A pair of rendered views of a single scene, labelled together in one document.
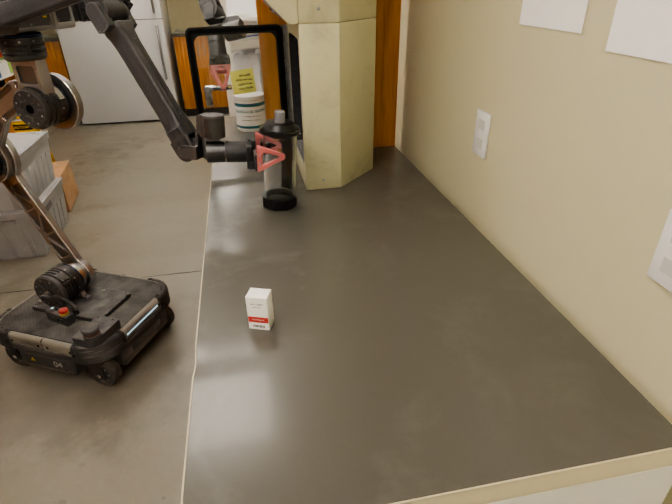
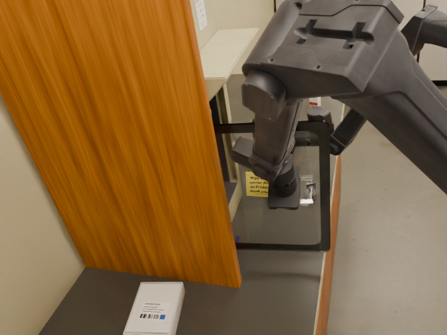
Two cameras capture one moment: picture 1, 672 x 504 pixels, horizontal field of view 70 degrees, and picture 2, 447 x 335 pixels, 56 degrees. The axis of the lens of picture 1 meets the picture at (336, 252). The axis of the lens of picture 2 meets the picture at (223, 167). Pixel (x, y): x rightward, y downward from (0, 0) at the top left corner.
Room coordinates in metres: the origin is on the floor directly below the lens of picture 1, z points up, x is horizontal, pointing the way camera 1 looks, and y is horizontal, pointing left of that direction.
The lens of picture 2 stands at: (2.39, 0.67, 1.84)
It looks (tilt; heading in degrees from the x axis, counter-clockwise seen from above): 34 degrees down; 213
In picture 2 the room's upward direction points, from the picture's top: 10 degrees counter-clockwise
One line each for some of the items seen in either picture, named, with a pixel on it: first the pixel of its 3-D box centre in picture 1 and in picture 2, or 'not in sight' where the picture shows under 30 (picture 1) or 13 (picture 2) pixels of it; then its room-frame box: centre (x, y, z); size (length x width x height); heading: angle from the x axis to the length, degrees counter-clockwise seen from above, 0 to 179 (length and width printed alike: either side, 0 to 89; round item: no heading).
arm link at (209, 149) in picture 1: (216, 149); not in sight; (1.25, 0.32, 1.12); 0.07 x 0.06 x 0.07; 100
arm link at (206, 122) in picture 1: (204, 135); (325, 129); (1.26, 0.34, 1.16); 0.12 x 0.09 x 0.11; 73
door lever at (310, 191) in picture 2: not in sight; (295, 198); (1.66, 0.38, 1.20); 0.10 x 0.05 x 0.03; 106
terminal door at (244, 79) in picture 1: (241, 91); (267, 193); (1.65, 0.31, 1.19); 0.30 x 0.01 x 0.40; 106
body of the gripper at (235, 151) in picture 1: (239, 151); not in sight; (1.26, 0.26, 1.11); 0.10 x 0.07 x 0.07; 10
